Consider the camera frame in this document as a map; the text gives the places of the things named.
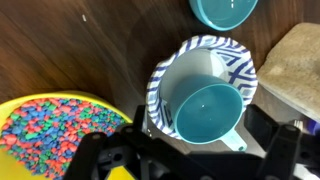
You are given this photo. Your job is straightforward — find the beige rough sponge block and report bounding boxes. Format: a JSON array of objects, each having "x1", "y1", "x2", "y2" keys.
[{"x1": 256, "y1": 22, "x2": 320, "y2": 123}]

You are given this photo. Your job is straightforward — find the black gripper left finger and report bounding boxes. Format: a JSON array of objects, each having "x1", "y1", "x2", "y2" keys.
[{"x1": 119, "y1": 104, "x2": 188, "y2": 172}]

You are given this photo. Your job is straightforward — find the teal round measuring cup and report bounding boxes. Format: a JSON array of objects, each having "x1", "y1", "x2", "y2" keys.
[{"x1": 188, "y1": 0, "x2": 260, "y2": 32}]

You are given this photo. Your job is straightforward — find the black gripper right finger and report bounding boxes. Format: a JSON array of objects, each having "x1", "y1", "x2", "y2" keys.
[{"x1": 244, "y1": 103, "x2": 303, "y2": 180}]

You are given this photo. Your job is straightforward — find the multicoloured gravel pebbles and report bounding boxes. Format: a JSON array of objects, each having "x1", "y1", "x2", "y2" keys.
[{"x1": 0, "y1": 97, "x2": 128, "y2": 180}]

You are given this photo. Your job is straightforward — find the white blue patterned paper bowl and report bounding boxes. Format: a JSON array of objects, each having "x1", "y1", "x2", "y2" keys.
[{"x1": 145, "y1": 34, "x2": 259, "y2": 141}]

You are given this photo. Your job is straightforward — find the yellow plastic bowl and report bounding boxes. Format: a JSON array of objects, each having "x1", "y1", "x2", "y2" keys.
[{"x1": 0, "y1": 89, "x2": 134, "y2": 180}]

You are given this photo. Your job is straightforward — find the purple and white small object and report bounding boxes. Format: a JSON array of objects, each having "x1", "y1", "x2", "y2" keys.
[{"x1": 293, "y1": 118, "x2": 320, "y2": 136}]

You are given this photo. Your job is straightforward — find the teal measuring spoon with handle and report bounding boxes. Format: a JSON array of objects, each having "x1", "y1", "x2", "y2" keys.
[{"x1": 167, "y1": 73, "x2": 248, "y2": 153}]

